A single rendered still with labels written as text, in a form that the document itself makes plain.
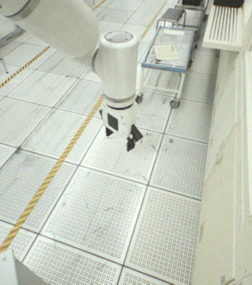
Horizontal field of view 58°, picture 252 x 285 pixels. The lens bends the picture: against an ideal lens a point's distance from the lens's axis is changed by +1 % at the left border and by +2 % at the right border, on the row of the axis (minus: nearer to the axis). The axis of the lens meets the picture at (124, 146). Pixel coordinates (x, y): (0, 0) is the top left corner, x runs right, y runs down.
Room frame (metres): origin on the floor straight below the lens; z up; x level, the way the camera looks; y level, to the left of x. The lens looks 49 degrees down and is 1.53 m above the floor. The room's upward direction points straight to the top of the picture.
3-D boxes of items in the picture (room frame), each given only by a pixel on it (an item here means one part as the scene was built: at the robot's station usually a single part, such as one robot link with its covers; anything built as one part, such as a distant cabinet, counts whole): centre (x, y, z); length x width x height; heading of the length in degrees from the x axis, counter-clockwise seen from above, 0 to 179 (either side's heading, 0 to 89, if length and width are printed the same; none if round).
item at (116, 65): (0.49, 0.02, 1.26); 0.09 x 0.08 x 0.13; 46
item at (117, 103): (0.49, 0.01, 1.18); 0.09 x 0.08 x 0.03; 46
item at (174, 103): (2.34, -0.50, 0.24); 0.97 x 0.52 x 0.48; 164
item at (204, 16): (3.93, -1.05, 0.24); 0.94 x 0.53 x 0.48; 161
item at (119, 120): (0.48, 0.01, 1.12); 0.10 x 0.07 x 0.11; 46
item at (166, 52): (2.18, -0.42, 0.47); 0.31 x 0.23 x 0.02; 3
